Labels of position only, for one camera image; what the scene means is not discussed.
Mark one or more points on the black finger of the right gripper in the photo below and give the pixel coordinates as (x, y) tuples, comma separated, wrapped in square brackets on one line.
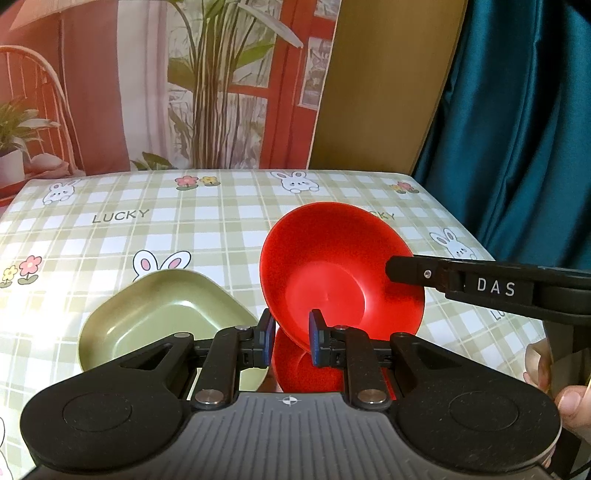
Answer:
[(544, 293)]

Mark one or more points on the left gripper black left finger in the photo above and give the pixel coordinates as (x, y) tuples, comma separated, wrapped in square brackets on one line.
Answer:
[(222, 358)]

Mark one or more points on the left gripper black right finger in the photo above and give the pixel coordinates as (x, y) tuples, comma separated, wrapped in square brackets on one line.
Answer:
[(350, 350)]

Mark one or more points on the red plastic bowl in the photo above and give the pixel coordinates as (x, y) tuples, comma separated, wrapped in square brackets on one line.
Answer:
[(295, 373), (332, 257)]

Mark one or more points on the person's right hand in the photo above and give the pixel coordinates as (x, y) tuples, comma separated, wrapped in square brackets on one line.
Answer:
[(573, 401)]

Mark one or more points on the green square plate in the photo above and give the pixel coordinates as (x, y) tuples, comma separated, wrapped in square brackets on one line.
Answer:
[(156, 306)]

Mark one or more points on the teal curtain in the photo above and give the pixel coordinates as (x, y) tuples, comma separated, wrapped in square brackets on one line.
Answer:
[(508, 152)]

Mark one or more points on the green plaid bunny tablecloth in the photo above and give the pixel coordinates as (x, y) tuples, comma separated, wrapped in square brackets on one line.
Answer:
[(61, 259)]

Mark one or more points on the wooden headboard panel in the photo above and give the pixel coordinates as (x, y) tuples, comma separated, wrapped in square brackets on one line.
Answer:
[(388, 69)]

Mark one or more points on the printed room backdrop cloth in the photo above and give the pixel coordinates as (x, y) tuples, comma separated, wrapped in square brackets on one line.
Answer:
[(157, 85)]

